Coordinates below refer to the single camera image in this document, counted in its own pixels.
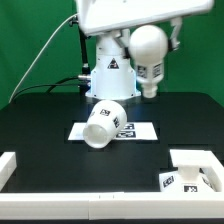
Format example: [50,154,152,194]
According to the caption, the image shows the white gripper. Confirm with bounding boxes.
[75,0,214,59]

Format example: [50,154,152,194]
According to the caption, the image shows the white lamp bulb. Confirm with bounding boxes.
[129,25,168,98]

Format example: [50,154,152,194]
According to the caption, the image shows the white lamp base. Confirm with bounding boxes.
[159,149,214,193]

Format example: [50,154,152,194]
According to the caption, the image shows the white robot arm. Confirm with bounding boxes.
[75,0,214,100]

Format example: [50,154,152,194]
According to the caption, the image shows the white lamp shade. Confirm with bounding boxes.
[83,100,127,149]

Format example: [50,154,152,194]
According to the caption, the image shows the white marker paper sheet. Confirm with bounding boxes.
[68,122,158,141]

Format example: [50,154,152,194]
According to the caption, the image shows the white right barrier block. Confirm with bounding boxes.
[201,151,224,192]

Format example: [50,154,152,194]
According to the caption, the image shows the white barrier block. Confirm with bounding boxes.
[201,151,224,192]
[0,152,17,191]

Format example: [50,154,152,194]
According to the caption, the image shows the white left barrier block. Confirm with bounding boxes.
[0,152,17,191]

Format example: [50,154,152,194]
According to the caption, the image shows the white camera cable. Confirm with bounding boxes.
[8,13,79,104]

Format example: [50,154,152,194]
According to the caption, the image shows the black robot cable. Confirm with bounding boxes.
[9,76,84,103]

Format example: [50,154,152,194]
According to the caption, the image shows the white front barrier wall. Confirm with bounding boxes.
[0,192,224,220]

